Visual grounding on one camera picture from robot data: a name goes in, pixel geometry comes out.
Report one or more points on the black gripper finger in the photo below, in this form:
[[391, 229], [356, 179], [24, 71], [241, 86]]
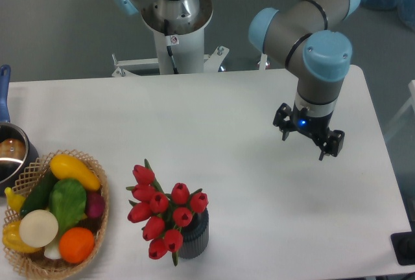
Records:
[[283, 121], [331, 143]]

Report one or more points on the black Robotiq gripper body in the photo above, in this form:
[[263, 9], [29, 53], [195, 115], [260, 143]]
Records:
[[316, 128]]

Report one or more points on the red tulip bouquet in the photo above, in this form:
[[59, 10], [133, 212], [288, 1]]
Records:
[[165, 214]]

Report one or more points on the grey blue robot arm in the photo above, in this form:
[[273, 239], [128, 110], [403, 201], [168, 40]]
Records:
[[301, 39]]

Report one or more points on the dark grey ribbed vase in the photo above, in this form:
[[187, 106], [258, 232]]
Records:
[[195, 236]]

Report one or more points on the black device at edge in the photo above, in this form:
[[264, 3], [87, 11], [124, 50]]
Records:
[[403, 245]]

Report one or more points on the purple red onion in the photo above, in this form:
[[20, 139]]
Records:
[[95, 205]]

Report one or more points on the yellow squash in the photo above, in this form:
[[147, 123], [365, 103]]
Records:
[[64, 166]]

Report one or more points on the green lettuce leaf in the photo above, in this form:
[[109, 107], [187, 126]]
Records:
[[67, 203]]

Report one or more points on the orange fruit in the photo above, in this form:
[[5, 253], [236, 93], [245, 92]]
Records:
[[76, 245]]

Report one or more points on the dark green cucumber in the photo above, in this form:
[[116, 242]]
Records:
[[39, 195]]

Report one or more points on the woven wicker basket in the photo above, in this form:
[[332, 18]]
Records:
[[36, 265]]

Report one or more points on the yellow bell pepper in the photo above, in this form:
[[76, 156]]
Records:
[[13, 241]]

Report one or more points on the white frame at right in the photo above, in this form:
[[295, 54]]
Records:
[[401, 117]]

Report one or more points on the blue handled saucepan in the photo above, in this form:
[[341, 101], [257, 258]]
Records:
[[17, 151]]

